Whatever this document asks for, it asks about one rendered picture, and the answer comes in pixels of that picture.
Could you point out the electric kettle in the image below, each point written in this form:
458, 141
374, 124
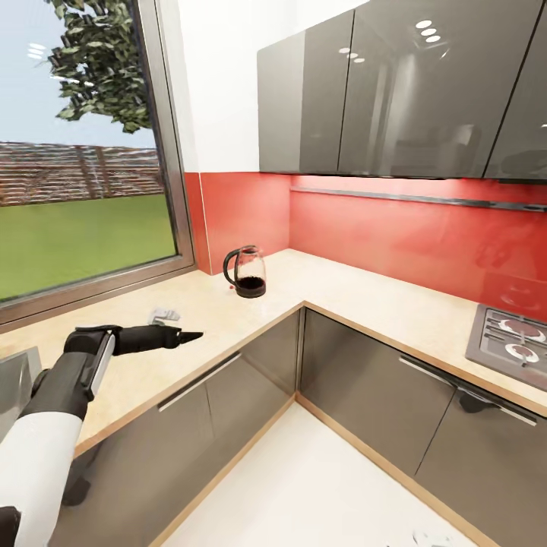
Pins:
249, 272

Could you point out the fixed window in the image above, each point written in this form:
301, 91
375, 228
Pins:
93, 198

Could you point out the cabinet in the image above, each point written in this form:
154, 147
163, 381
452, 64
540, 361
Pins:
520, 149
393, 88
127, 489
482, 455

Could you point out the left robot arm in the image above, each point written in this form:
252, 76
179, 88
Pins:
36, 455

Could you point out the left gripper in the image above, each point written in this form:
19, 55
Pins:
158, 337

